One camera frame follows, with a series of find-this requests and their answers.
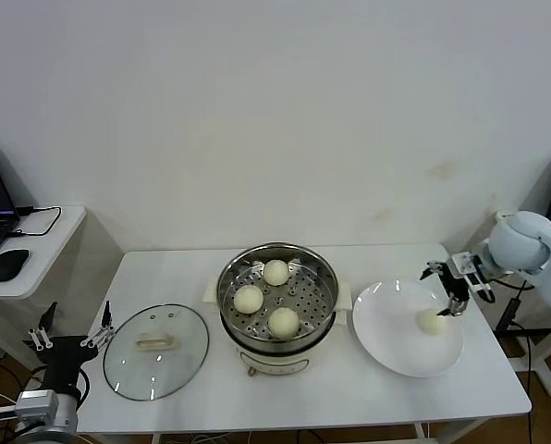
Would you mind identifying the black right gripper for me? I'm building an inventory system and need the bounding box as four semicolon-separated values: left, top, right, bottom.
418;261;471;318

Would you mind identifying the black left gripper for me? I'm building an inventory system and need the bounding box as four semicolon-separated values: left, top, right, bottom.
28;300;116;394

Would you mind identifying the white steamed baozi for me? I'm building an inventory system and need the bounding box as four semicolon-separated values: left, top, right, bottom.
233;285;264;315
416;308;450;336
267;307;300;339
263;259;289;286

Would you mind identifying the round glass pot lid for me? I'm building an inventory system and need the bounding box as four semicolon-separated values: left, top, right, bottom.
102;302;211;401

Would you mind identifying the stainless steel steamer basket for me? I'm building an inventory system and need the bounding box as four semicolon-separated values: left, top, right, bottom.
216;241;340;341

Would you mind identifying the white round plate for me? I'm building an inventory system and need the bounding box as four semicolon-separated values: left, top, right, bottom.
351;279;465;378

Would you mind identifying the white side table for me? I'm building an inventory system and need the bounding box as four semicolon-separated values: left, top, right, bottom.
492;210;551;399
0;205;88;386

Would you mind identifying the black computer mouse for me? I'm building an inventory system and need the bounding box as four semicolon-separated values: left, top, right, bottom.
0;248;31;282

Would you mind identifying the cream electric cooking pot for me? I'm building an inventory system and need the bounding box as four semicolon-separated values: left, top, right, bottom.
203;279;353;378

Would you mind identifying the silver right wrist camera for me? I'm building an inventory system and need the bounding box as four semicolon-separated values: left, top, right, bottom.
453;252;494;302

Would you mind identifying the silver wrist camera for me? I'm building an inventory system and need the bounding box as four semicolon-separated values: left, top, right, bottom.
0;389;58;423
453;252;494;302

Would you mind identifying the black cable with adapter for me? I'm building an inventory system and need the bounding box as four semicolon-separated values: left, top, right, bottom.
494;286;551;417

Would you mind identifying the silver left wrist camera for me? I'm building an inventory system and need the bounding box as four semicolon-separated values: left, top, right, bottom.
0;389;58;423

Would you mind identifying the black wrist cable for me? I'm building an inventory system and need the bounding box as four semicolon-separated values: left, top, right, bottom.
487;276;536;293

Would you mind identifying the black usb cable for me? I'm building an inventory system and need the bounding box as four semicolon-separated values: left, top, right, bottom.
9;206;63;240

